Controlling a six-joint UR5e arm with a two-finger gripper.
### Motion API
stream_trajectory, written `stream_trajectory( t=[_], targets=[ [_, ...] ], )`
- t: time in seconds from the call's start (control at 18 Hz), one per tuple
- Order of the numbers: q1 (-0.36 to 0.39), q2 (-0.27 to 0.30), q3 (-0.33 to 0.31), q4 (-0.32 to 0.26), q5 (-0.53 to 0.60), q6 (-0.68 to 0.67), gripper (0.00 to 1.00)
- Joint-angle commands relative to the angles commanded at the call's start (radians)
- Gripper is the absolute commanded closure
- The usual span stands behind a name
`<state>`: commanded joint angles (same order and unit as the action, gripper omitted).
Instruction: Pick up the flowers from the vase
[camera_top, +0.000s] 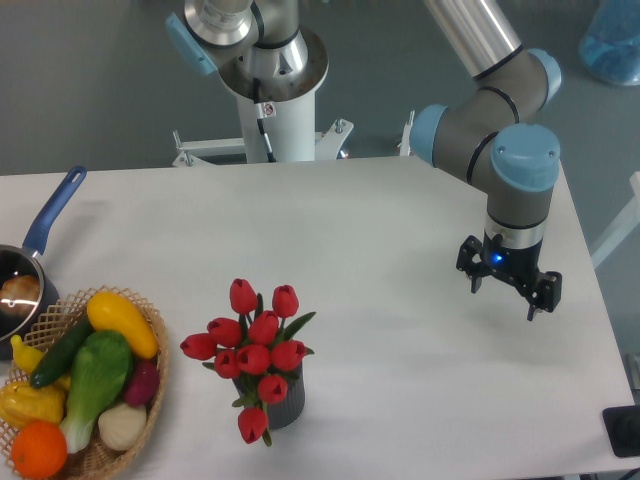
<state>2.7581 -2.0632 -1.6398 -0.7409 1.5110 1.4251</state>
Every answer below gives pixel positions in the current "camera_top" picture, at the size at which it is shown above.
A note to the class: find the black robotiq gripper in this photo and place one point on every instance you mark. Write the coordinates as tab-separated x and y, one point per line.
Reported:
516	267

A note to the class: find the red tulip bouquet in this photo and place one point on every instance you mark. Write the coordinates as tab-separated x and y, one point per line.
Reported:
261	339

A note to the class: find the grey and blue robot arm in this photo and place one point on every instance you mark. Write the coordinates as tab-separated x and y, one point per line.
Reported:
488	142

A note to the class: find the dark grey ribbed vase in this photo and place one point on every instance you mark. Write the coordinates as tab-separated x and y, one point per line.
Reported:
280	396

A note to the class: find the black device at edge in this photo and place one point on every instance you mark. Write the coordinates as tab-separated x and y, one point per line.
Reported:
622	426

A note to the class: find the yellow squash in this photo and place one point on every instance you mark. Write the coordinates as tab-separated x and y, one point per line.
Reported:
108	310

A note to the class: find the white garlic bulb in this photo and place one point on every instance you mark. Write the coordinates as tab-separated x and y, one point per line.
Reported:
121	426

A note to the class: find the green bok choy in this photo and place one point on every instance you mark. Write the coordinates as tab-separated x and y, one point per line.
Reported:
99	372

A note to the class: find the woven wicker basket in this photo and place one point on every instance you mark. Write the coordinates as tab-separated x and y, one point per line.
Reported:
95	426

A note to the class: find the dark green cucumber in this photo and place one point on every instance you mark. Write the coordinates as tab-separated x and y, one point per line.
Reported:
60	356

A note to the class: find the brown bread roll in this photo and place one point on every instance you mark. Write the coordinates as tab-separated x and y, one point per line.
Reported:
19	296

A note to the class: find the small yellow banana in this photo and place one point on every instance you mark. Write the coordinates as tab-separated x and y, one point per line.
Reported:
25	356

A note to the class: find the orange fruit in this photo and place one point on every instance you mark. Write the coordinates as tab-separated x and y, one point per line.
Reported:
39	450

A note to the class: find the yellow bell pepper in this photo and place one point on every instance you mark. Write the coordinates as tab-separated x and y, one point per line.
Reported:
22	404

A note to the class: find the white frame at right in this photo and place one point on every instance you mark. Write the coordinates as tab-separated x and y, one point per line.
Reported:
619	228

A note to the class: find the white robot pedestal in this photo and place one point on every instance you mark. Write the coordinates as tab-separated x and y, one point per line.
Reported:
275	92

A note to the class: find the blue handled saucepan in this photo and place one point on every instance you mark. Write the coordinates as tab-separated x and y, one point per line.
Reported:
25	260

